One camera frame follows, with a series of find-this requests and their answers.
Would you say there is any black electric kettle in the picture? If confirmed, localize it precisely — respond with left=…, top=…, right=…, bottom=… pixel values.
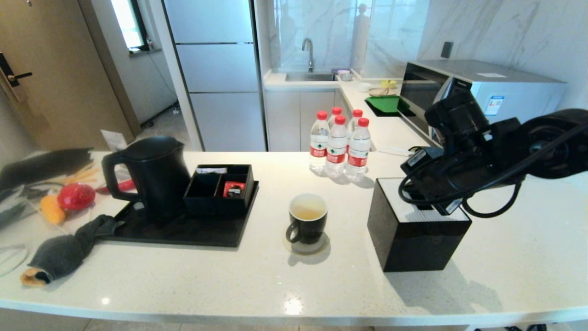
left=100, top=135, right=191, bottom=219

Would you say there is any black tissue box white lid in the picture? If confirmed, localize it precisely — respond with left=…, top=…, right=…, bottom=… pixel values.
left=367, top=177, right=474, bottom=274

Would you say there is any green cutting board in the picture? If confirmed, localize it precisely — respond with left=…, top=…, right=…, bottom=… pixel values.
left=366, top=94, right=413, bottom=116

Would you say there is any silver microwave oven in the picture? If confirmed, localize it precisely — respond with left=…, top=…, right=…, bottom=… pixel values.
left=399, top=59, right=568, bottom=147

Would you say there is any round translucent coaster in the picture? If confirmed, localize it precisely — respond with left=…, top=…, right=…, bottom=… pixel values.
left=282, top=228, right=331, bottom=257

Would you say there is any black mug white inside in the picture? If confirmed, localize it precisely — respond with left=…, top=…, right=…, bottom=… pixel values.
left=285, top=194, right=329, bottom=245

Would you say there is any white sink cabinet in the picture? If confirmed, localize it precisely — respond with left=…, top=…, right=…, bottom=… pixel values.
left=264, top=87, right=352, bottom=152

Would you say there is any steel kitchen sink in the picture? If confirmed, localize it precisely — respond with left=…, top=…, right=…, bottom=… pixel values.
left=285, top=71, right=336, bottom=82

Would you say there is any chrome kitchen faucet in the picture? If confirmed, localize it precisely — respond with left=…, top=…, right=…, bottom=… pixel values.
left=301, top=37, right=315, bottom=73

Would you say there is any black compartment organizer box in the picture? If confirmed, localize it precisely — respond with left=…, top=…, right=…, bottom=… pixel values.
left=183, top=164, right=254, bottom=217

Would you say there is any black rectangular tray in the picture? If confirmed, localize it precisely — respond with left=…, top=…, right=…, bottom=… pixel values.
left=99, top=180, right=259, bottom=248

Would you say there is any silver three-door fridge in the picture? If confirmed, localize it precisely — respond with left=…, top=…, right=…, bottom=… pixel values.
left=161, top=0, right=268, bottom=152

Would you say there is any white paper leaflet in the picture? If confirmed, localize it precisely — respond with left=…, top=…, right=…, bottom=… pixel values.
left=100, top=130, right=127, bottom=151

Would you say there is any orange stick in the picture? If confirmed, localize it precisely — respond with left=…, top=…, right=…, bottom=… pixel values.
left=63, top=165, right=101, bottom=183

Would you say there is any red round toy fruit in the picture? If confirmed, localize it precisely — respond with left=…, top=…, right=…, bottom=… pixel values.
left=56, top=183, right=96, bottom=211

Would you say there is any dark grey cloth sleeve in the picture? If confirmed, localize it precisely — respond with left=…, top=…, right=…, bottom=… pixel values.
left=19, top=215, right=124, bottom=286

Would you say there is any orange toy fruit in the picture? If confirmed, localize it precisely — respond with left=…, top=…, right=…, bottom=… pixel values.
left=39, top=194, right=66, bottom=226

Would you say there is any brown wooden door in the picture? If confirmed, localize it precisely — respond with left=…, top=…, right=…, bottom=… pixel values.
left=0, top=0, right=135, bottom=152

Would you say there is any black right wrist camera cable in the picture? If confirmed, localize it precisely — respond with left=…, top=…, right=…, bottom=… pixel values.
left=397, top=124, right=588, bottom=219

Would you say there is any white power cable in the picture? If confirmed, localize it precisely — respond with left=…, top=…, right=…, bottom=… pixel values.
left=377, top=146, right=414, bottom=158

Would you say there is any window with dark frame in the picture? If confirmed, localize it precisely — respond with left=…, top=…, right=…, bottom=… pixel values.
left=109, top=0, right=150, bottom=52

